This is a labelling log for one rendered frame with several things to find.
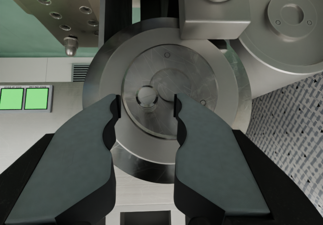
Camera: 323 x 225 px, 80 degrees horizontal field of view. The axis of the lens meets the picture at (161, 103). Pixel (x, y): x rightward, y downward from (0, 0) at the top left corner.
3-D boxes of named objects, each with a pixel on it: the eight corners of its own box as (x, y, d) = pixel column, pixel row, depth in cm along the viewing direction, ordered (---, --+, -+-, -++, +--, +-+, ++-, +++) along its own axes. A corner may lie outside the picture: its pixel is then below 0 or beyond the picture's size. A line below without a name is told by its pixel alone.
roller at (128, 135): (233, 27, 17) (244, 163, 15) (185, 93, 43) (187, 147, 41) (101, 25, 17) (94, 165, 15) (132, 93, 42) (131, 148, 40)
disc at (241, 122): (245, 18, 18) (260, 182, 16) (242, 20, 19) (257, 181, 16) (86, 15, 18) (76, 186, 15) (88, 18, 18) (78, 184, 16)
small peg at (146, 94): (141, 110, 12) (131, 90, 12) (143, 116, 14) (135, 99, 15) (162, 101, 12) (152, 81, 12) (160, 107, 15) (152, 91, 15)
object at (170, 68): (238, 100, 15) (158, 158, 14) (228, 104, 17) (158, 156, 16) (180, 25, 16) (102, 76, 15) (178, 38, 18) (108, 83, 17)
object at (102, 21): (108, -112, 21) (103, 47, 18) (131, 18, 44) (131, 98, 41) (104, -113, 21) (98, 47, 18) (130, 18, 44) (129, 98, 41)
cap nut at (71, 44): (75, 37, 49) (74, 53, 49) (80, 43, 53) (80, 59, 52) (61, 37, 49) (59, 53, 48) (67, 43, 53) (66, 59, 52)
